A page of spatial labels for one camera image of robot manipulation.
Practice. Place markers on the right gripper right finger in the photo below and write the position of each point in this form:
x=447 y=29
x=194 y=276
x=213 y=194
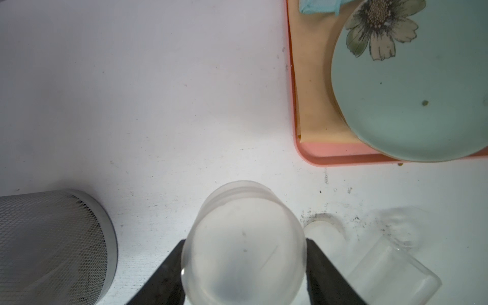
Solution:
x=325 y=284

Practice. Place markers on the teal folded cloth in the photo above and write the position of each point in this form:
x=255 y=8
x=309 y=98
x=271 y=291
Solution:
x=309 y=7

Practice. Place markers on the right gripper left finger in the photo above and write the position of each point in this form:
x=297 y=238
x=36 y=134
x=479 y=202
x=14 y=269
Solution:
x=165 y=286

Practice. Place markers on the tall clear bean jar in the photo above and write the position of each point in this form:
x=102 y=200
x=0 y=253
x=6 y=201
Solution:
x=388 y=274

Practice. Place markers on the mesh waste bin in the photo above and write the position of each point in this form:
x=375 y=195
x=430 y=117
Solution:
x=57 y=247

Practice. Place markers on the teal plate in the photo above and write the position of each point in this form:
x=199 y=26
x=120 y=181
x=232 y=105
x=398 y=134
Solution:
x=410 y=78

